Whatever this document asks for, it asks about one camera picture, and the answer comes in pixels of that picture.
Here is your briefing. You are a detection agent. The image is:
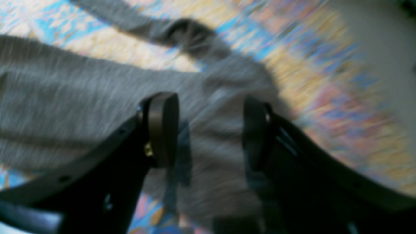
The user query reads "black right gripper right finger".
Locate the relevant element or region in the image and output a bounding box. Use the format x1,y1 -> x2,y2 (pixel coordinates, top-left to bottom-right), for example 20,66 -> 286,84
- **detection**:
243,95 -> 416,234

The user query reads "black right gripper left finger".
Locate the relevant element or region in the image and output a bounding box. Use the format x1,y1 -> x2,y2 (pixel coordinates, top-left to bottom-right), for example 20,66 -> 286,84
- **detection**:
0,92 -> 180,234

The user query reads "grey t-shirt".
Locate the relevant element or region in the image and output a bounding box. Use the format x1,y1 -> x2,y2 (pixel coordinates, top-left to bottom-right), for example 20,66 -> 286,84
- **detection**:
0,0 -> 286,234

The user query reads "patterned tablecloth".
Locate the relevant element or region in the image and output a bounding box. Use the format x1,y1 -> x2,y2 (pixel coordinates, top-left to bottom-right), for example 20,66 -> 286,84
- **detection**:
1,0 -> 415,234

